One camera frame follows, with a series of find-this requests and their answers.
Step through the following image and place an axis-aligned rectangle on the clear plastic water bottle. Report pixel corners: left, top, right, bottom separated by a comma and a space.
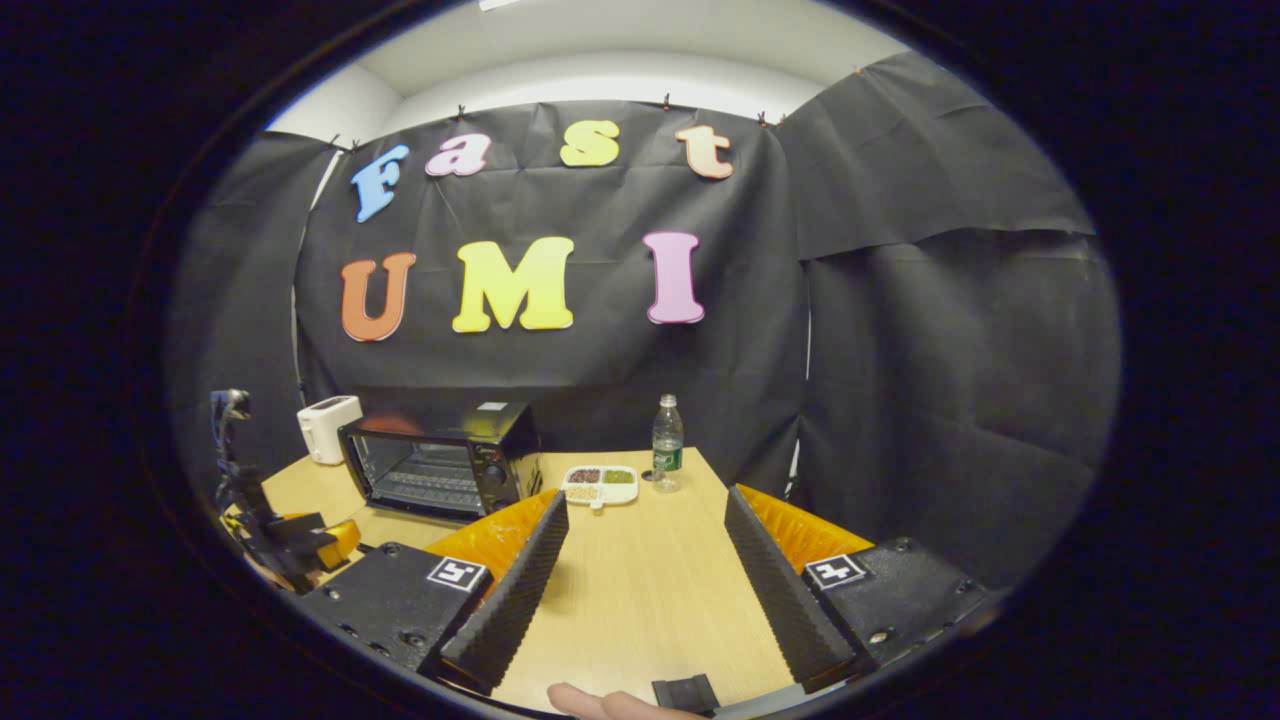
651, 394, 686, 493

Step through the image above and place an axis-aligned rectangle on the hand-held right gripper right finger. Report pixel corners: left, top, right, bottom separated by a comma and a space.
725, 484, 993, 693

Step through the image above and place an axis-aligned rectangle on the black backdrop cloth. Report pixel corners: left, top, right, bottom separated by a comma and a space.
165, 50, 1123, 591

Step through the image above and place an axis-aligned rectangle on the white toaster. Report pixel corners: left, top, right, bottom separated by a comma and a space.
297, 396, 363, 466

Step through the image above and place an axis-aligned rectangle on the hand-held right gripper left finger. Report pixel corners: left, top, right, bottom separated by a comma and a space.
297, 487, 571, 696

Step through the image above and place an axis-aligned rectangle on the white divided condiment dish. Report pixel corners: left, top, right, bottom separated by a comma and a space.
562, 465, 639, 511

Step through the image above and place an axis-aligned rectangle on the black electric oven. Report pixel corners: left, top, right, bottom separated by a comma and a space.
338, 400, 544, 523

